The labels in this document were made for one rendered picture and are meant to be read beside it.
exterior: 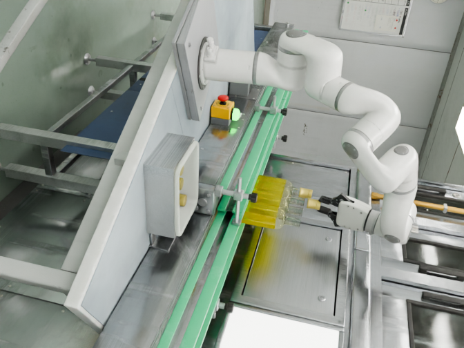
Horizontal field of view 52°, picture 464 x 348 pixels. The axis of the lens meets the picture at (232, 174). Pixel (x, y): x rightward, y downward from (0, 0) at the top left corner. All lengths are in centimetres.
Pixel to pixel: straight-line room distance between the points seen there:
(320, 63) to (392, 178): 35
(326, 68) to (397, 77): 631
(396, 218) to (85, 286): 86
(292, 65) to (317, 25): 599
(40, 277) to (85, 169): 101
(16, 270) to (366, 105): 93
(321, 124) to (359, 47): 136
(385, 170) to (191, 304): 59
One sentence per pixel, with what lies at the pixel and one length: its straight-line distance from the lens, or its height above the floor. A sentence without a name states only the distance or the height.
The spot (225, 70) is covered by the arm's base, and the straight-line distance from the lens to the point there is 142.
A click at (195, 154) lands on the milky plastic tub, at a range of 132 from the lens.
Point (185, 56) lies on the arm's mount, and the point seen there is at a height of 78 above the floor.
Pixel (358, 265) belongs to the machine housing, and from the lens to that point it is 167.
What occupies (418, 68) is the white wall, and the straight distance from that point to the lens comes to 757.
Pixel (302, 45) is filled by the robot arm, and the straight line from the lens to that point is 134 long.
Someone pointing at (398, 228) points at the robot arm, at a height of 142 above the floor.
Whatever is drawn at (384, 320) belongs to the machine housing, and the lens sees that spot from 158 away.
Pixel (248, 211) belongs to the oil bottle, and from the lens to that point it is 155.
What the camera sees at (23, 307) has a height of 41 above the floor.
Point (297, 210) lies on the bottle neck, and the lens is 160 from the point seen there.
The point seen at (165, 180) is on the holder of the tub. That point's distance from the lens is 120.
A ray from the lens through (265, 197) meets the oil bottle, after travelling 161.
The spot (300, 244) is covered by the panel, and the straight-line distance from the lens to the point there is 169.
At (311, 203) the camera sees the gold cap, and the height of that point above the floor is 116.
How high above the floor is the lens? 117
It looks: 10 degrees down
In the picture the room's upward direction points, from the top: 100 degrees clockwise
